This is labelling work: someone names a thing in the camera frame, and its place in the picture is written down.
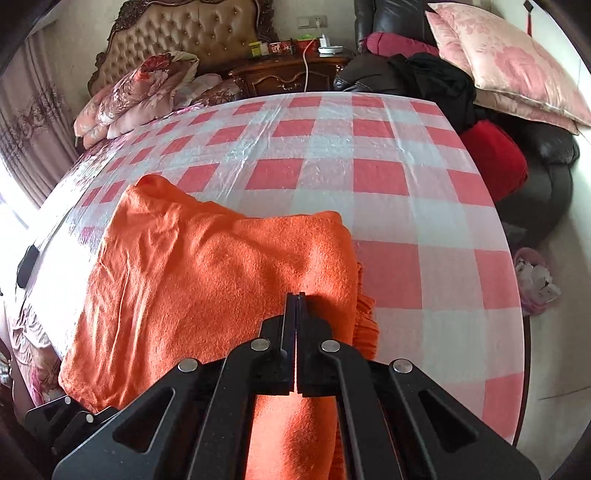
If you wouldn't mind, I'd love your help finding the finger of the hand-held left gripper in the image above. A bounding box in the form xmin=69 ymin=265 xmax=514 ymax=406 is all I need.
xmin=25 ymin=396 xmax=120 ymax=457

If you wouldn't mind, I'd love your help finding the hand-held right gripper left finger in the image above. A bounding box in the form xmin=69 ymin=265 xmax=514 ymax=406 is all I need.
xmin=52 ymin=292 xmax=296 ymax=480

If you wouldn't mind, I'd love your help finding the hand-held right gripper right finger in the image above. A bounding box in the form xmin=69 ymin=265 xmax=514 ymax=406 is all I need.
xmin=296 ymin=292 xmax=541 ymax=480

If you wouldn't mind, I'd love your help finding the orange towel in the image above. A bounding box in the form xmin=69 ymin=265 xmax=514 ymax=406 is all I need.
xmin=59 ymin=174 xmax=379 ymax=480

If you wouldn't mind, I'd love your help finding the floral bed sheet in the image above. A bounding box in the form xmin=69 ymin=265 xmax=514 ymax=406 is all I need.
xmin=0 ymin=134 xmax=116 ymax=411

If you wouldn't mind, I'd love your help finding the dark folded cloth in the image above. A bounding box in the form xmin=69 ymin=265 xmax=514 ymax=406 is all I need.
xmin=16 ymin=244 xmax=40 ymax=287

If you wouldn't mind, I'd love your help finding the pink white checked cloth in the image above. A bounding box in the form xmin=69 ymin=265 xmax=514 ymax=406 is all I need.
xmin=28 ymin=91 xmax=527 ymax=446

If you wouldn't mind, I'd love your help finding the pink waste bin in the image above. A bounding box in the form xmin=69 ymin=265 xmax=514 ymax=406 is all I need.
xmin=513 ymin=248 xmax=562 ymax=317

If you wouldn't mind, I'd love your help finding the red cushion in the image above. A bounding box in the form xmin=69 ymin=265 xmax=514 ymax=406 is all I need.
xmin=459 ymin=121 xmax=529 ymax=205

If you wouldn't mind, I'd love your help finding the pale pink pillow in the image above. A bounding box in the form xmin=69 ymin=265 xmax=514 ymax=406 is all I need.
xmin=176 ymin=74 xmax=241 ymax=110

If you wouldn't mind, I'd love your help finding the dark wooden nightstand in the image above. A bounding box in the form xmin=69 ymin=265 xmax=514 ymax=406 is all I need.
xmin=229 ymin=51 xmax=354 ymax=97

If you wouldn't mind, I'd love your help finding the dark leather jacket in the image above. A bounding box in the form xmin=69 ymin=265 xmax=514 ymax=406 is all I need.
xmin=334 ymin=54 xmax=408 ymax=93

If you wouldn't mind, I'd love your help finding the black leather sofa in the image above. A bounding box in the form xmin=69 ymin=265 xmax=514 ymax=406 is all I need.
xmin=353 ymin=0 xmax=580 ymax=250

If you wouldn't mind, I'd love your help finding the pink curtain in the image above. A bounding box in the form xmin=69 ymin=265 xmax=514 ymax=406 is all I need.
xmin=0 ymin=32 xmax=79 ymax=208

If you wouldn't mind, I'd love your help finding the pink folded quilt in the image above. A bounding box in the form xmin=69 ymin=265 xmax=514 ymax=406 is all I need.
xmin=73 ymin=88 xmax=112 ymax=149

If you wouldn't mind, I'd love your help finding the black garment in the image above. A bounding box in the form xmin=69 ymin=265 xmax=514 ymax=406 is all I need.
xmin=401 ymin=53 xmax=477 ymax=134

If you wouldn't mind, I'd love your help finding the pink floral pillow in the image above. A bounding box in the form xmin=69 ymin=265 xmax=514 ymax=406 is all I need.
xmin=425 ymin=11 xmax=580 ymax=136
xmin=427 ymin=2 xmax=591 ymax=127

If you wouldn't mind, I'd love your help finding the maroon cushion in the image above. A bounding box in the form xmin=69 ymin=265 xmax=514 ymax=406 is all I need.
xmin=362 ymin=31 xmax=439 ymax=58

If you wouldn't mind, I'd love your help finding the tufted brown headboard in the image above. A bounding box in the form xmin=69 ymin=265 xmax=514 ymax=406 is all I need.
xmin=88 ymin=0 xmax=278 ymax=95

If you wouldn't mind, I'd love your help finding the white cable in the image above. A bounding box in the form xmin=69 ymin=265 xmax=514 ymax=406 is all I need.
xmin=302 ymin=39 xmax=324 ymax=93

